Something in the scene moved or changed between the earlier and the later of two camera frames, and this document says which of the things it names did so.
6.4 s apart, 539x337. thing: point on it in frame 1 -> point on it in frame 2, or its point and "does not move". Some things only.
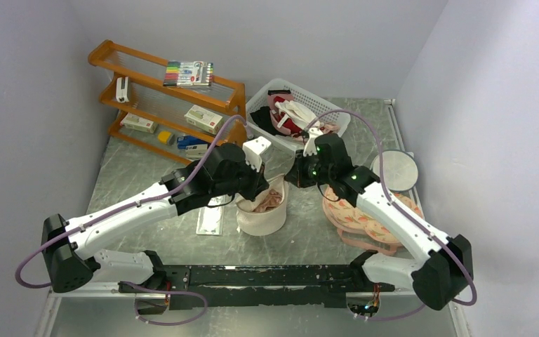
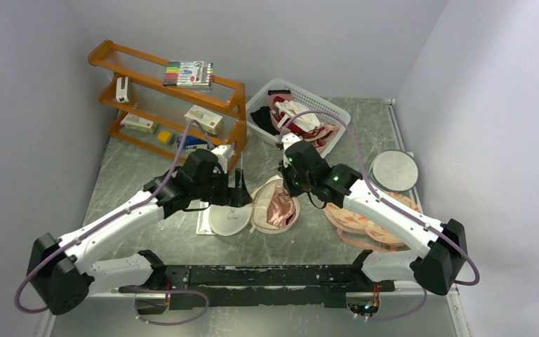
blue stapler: (194, 147) does not move
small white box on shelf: (121, 94) does not move
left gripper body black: (247, 181) -> (220, 193)
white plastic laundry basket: (319, 107) does not move
